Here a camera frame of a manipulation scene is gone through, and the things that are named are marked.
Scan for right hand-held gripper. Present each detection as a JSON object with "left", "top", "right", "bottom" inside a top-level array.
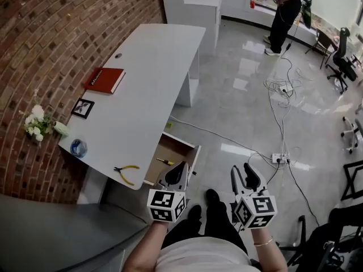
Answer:
[{"left": 230, "top": 162, "right": 277, "bottom": 230}]

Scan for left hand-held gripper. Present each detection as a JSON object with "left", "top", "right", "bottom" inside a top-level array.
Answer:
[{"left": 146, "top": 160, "right": 190, "bottom": 224}]

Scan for person's right forearm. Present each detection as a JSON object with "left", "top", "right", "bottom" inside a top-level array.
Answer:
[{"left": 249, "top": 227, "right": 289, "bottom": 272}]

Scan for person's left forearm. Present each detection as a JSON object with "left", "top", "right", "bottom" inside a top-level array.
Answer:
[{"left": 123, "top": 221, "right": 171, "bottom": 272}]

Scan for person's right black shoe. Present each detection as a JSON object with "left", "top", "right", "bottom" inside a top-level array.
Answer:
[{"left": 206, "top": 188, "right": 221, "bottom": 207}]

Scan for person's black shoe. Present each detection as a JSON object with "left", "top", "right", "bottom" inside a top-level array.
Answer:
[
  {"left": 187, "top": 205, "right": 202, "bottom": 223},
  {"left": 206, "top": 188, "right": 221, "bottom": 207}
]

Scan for person's left black shoe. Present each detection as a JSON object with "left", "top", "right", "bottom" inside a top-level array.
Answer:
[{"left": 187, "top": 205, "right": 202, "bottom": 223}]

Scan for person's black trousers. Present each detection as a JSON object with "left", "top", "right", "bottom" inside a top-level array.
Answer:
[{"left": 161, "top": 198, "right": 249, "bottom": 254}]

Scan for person's white shirt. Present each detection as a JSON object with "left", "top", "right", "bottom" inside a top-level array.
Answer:
[{"left": 154, "top": 236, "right": 253, "bottom": 272}]

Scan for white desk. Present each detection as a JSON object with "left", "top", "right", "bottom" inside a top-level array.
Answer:
[{"left": 58, "top": 23, "right": 207, "bottom": 206}]

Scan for white table black legs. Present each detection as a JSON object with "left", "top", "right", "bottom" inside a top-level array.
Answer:
[{"left": 340, "top": 160, "right": 363, "bottom": 201}]

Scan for white office chair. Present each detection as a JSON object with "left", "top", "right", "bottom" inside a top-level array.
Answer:
[{"left": 341, "top": 103, "right": 363, "bottom": 154}]

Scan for red book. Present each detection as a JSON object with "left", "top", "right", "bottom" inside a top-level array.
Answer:
[{"left": 83, "top": 67, "right": 126, "bottom": 95}]

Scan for pale green vase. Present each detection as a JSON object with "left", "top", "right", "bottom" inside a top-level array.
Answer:
[{"left": 53, "top": 121, "right": 70, "bottom": 137}]

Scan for large grey cabinet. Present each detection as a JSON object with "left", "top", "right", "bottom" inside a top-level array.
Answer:
[{"left": 0, "top": 194, "right": 148, "bottom": 272}]

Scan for white flower bouquet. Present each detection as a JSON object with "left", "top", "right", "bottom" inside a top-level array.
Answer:
[{"left": 18, "top": 89, "right": 56, "bottom": 148}]

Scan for brown chair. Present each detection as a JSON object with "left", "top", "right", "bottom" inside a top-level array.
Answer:
[{"left": 305, "top": 28, "right": 340, "bottom": 69}]

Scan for white shelf cabinet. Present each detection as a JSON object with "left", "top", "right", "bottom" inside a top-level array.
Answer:
[{"left": 158, "top": 0, "right": 225, "bottom": 36}]

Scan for black high-back office chair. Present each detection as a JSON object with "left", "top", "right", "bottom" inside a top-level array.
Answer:
[{"left": 326, "top": 27, "right": 360, "bottom": 95}]

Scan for yellow handle pliers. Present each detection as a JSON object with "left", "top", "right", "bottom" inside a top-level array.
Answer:
[{"left": 113, "top": 165, "right": 141, "bottom": 186}]

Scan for black floor cable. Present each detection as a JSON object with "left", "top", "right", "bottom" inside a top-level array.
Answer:
[{"left": 286, "top": 160, "right": 320, "bottom": 227}]

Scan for thin gold bracelet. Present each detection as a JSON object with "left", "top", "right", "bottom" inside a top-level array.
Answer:
[{"left": 253, "top": 236, "right": 275, "bottom": 248}]

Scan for black picture frame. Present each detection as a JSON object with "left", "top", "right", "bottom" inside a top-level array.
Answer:
[{"left": 70, "top": 98, "right": 95, "bottom": 120}]

